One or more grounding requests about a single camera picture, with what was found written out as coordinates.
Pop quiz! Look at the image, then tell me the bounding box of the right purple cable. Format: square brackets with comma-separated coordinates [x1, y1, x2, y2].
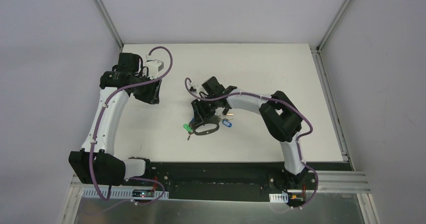
[184, 77, 319, 210]

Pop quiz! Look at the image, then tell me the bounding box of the keyring with keys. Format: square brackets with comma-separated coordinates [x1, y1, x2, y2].
[189, 114, 234, 136]

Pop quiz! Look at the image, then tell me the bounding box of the green tagged key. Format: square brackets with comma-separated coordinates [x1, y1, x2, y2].
[183, 124, 193, 141]

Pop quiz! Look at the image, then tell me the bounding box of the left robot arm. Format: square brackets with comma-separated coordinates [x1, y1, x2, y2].
[68, 53, 164, 186]

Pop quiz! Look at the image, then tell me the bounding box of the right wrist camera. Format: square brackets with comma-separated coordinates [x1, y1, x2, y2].
[188, 83, 202, 94]

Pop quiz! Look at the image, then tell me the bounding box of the aluminium frame rail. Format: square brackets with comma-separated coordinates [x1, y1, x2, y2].
[72, 165, 126, 186]

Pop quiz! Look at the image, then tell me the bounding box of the blue tagged key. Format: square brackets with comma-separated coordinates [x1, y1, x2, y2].
[219, 115, 233, 128]

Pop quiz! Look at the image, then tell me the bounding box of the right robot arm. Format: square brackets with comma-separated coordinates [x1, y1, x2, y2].
[185, 76, 307, 189]

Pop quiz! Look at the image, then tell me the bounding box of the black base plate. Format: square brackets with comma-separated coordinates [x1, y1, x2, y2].
[121, 162, 317, 203]

